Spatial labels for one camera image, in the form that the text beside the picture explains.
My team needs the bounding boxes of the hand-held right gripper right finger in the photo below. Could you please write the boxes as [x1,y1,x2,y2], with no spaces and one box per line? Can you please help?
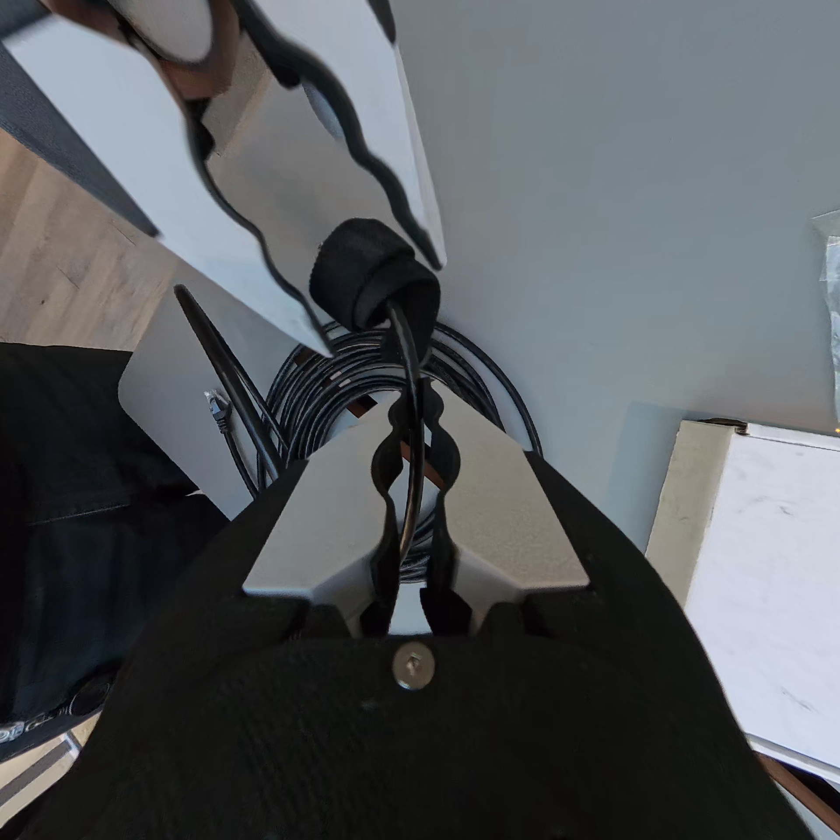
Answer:
[420,381,592,636]

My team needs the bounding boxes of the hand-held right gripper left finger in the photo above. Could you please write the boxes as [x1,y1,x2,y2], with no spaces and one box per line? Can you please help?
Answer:
[243,390,408,637]

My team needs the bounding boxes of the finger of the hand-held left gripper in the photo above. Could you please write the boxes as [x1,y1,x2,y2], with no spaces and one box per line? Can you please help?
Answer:
[233,0,448,273]
[3,10,336,360]

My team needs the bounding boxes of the black ethernet cable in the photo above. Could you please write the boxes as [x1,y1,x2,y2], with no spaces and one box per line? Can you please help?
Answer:
[262,298,542,581]

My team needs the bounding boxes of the black velcro strap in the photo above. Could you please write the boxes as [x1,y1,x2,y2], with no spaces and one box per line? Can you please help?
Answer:
[308,218,442,334]

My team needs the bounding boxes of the grey desk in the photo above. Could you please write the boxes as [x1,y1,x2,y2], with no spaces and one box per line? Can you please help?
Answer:
[118,0,840,631]

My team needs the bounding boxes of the person's dark clothing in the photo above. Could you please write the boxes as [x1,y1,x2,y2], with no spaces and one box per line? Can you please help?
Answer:
[0,341,231,756]

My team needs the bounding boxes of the white cardboard box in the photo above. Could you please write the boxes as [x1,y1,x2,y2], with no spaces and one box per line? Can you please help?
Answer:
[646,420,840,765]

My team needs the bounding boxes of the small clear bag red parts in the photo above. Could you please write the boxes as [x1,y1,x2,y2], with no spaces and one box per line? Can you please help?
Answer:
[810,210,840,427]

